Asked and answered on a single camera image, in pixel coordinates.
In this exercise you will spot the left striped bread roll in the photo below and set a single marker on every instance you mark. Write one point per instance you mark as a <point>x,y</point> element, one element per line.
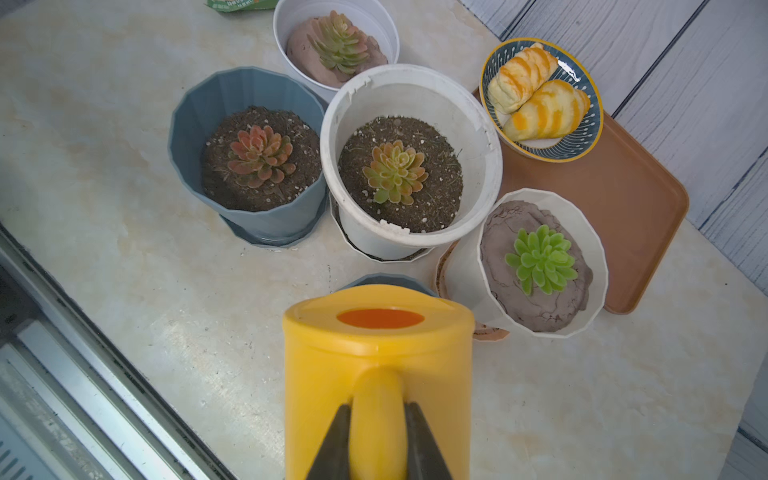
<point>519,78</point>

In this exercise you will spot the yellow watering can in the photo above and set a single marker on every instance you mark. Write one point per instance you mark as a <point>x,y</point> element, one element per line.
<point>370,351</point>

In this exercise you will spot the right striped bread roll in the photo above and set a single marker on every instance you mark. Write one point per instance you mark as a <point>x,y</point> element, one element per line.
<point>555,110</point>

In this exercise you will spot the front aluminium rail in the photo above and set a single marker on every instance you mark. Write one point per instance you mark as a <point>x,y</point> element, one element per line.
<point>72,405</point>

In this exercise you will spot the white pot bright green succulent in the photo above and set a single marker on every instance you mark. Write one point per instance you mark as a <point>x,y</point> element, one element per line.
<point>534,264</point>

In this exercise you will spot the striped bread roll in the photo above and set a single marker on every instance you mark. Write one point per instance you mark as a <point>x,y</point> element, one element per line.
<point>555,110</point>
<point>519,78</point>

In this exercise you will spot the green soup packet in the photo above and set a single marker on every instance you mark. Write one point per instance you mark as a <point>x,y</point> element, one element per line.
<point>232,6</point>

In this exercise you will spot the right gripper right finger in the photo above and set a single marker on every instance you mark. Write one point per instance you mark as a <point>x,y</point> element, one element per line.
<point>424,458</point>

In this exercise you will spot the blue patterned plate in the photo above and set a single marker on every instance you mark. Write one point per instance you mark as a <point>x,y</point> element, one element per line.
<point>559,150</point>

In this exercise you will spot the brown wooden tray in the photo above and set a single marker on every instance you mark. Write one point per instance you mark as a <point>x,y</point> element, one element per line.
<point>632,201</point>

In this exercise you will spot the beige saucer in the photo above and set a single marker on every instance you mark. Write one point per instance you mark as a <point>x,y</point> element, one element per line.
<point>482,332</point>

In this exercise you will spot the blue pot red succulent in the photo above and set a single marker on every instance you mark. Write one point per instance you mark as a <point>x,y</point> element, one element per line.
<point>195,120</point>

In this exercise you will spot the large white pot dark soil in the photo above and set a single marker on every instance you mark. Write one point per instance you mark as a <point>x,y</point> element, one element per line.
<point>411,160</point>

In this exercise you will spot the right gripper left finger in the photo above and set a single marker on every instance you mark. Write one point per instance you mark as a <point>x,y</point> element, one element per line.
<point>332,459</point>

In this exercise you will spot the blue pot pink succulent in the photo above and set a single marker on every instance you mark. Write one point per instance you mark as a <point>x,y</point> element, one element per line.
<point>393,280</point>

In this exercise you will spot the white pot pink-green succulent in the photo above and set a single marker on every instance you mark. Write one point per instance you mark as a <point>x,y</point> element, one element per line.
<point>326,43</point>

